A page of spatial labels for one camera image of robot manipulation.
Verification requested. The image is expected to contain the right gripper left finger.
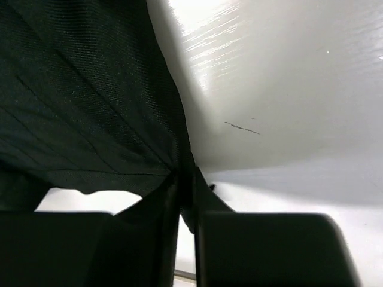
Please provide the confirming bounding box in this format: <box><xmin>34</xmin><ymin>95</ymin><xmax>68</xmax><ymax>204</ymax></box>
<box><xmin>1</xmin><ymin>212</ymin><xmax>113</xmax><ymax>286</ymax></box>

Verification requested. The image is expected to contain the black pleated skirt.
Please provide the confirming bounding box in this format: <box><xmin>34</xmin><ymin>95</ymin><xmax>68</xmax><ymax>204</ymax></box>
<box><xmin>1</xmin><ymin>1</ymin><xmax>230</xmax><ymax>286</ymax></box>

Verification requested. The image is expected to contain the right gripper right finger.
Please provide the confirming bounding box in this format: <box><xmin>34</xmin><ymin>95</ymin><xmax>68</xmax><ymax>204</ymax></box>
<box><xmin>197</xmin><ymin>212</ymin><xmax>360</xmax><ymax>286</ymax></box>

